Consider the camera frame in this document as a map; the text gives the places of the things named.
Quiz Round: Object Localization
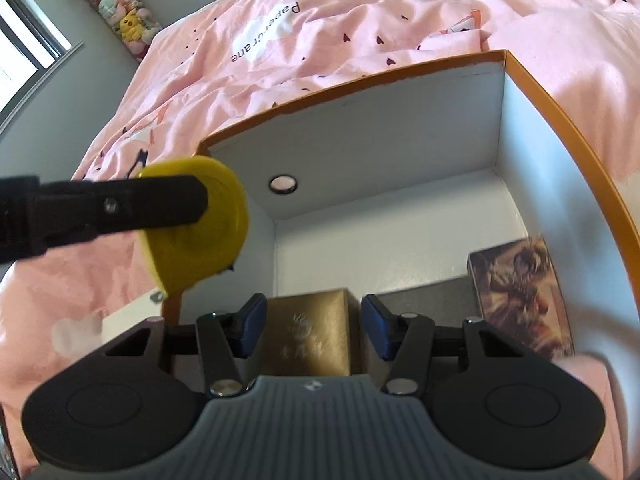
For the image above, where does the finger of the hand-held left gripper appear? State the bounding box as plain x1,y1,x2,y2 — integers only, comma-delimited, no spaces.
0,175,209,265

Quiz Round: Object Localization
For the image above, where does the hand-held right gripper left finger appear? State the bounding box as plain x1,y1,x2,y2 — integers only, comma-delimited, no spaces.
102,292,268,398

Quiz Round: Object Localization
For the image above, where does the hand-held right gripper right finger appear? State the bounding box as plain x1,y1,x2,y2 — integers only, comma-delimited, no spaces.
361,294,546,396

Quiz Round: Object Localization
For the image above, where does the gold box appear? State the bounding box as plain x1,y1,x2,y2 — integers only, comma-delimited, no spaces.
260,287,363,378

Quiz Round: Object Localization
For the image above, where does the yellow tape measure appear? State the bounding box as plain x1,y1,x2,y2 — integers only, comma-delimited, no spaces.
137,156,250,306

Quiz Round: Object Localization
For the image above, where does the orange cardboard box white inside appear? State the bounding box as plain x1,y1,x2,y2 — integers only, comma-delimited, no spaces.
160,49,640,463

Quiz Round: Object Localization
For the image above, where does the dark grey box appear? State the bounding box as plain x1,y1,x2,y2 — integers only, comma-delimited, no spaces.
360,272,481,361

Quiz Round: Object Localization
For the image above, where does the printed picture box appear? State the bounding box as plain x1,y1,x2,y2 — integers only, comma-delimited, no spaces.
467,234,577,362

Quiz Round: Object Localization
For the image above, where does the window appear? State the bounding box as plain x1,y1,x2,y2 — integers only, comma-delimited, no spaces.
0,0,86,128

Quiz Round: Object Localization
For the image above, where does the pink printed blanket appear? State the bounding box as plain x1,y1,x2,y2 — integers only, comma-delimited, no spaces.
0,0,640,461

